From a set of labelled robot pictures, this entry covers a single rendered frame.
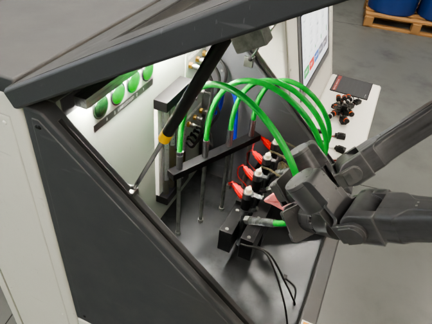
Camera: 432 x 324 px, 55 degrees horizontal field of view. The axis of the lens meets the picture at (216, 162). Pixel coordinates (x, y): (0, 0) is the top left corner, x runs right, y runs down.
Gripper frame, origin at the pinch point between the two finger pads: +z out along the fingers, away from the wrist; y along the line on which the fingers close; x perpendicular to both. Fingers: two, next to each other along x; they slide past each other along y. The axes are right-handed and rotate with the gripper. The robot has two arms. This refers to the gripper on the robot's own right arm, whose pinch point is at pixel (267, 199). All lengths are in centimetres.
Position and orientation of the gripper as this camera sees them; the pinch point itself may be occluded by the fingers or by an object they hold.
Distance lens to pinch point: 107.1
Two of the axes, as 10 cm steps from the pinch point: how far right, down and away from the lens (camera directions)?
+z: -5.8, 2.5, 7.7
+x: -6.2, 4.8, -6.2
